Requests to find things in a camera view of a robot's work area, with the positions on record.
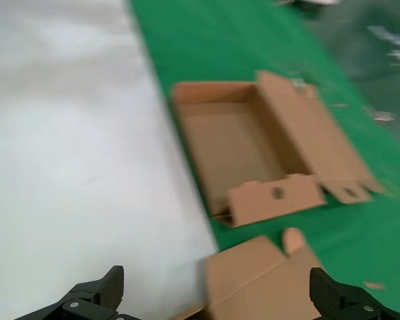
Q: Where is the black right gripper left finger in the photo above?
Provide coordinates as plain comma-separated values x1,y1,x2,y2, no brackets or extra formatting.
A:
15,265,134,320

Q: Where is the small metal clamp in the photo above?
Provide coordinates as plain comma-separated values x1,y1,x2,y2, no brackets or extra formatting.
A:
365,105,396,123

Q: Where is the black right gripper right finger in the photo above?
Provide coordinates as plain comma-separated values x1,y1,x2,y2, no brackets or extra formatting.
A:
309,266,400,320

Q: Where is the open cardboard box centre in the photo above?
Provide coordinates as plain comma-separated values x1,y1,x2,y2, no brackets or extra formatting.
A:
170,69,384,229

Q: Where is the open cardboard box holding cables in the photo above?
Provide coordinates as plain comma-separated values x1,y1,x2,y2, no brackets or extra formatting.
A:
173,227,341,320

